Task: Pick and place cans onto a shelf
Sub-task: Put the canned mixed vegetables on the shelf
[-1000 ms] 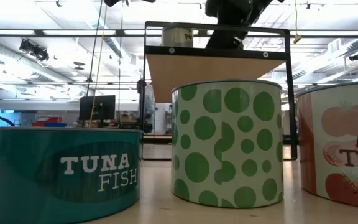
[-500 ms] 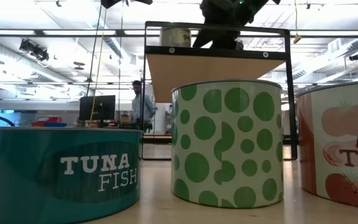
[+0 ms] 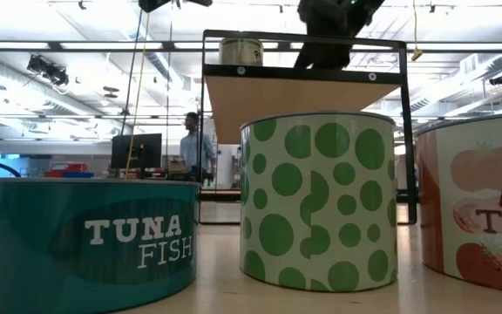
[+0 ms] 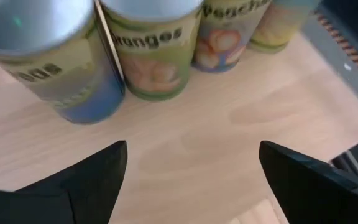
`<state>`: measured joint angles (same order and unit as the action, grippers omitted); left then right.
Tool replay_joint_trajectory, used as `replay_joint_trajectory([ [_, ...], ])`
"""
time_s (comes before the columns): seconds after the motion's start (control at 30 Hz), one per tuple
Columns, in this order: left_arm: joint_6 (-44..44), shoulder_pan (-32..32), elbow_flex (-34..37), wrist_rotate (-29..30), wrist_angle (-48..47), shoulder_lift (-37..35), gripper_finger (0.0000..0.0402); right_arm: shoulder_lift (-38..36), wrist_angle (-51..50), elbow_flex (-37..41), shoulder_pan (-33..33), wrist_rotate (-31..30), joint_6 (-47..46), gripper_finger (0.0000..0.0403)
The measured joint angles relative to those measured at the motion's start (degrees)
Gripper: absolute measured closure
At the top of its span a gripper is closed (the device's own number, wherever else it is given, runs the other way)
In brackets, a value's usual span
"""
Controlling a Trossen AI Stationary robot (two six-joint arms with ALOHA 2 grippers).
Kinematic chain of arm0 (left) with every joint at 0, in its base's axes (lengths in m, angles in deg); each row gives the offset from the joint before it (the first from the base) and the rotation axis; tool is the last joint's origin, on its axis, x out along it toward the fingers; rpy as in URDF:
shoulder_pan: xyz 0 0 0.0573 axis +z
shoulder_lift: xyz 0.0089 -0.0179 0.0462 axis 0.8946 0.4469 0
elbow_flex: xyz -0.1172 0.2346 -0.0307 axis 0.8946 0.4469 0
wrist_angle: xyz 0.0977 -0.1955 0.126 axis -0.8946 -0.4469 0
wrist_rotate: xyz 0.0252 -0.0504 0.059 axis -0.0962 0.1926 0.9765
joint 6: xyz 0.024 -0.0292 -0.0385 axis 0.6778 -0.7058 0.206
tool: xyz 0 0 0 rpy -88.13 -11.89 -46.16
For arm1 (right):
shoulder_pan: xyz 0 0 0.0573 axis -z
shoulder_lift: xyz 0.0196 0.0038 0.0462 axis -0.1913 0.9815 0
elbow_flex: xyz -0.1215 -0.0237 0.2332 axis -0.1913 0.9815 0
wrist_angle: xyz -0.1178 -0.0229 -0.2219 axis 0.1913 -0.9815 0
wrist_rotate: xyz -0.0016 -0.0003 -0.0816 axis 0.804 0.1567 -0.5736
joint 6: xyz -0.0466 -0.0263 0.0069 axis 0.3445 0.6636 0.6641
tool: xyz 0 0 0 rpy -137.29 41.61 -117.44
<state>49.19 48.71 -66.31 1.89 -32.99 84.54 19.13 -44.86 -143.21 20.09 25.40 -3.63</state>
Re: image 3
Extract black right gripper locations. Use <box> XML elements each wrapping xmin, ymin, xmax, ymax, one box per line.
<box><xmin>293</xmin><ymin>0</ymin><xmax>357</xmax><ymax>71</ymax></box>

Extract oranges label tall can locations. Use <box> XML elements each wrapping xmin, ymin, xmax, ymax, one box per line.
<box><xmin>218</xmin><ymin>38</ymin><xmax>265</xmax><ymax>67</ymax></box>

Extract green dotted white can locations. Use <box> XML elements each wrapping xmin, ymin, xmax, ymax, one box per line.
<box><xmin>238</xmin><ymin>112</ymin><xmax>399</xmax><ymax>293</ymax></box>

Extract tomato label can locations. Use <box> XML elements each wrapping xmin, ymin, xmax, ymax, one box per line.
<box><xmin>414</xmin><ymin>111</ymin><xmax>502</xmax><ymax>297</ymax></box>

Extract teal tuna fish can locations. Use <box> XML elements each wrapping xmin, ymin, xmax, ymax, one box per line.
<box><xmin>0</xmin><ymin>177</ymin><xmax>202</xmax><ymax>314</ymax></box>

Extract person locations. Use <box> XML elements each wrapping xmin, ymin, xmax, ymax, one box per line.
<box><xmin>179</xmin><ymin>112</ymin><xmax>217</xmax><ymax>182</ymax></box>

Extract black computer monitor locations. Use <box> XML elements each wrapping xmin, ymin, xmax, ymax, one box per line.
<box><xmin>110</xmin><ymin>133</ymin><xmax>164</xmax><ymax>171</ymax></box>

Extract black ceiling spotlight cluster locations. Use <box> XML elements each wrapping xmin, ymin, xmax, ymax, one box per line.
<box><xmin>26</xmin><ymin>55</ymin><xmax>70</xmax><ymax>87</ymax></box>

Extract red cabinet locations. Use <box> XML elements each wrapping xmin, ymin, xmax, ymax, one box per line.
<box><xmin>44</xmin><ymin>162</ymin><xmax>89</xmax><ymax>179</ymax></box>

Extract wooden shelf with black frame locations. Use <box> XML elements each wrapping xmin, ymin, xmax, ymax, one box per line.
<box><xmin>198</xmin><ymin>29</ymin><xmax>418</xmax><ymax>226</ymax></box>

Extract yellow hanging cable with connector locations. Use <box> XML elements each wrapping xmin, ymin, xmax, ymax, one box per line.
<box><xmin>410</xmin><ymin>0</ymin><xmax>424</xmax><ymax>63</ymax></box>

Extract long yellow cable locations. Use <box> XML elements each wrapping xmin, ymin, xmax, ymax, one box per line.
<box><xmin>124</xmin><ymin>11</ymin><xmax>150</xmax><ymax>178</ymax></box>

